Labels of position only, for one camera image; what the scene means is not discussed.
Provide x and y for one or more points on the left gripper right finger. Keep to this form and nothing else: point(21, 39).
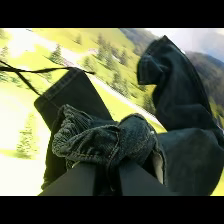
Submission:
point(140, 185)

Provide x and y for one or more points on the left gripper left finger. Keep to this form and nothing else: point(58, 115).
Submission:
point(75, 183)

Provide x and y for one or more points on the dark blue jeans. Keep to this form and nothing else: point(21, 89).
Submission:
point(186, 140)

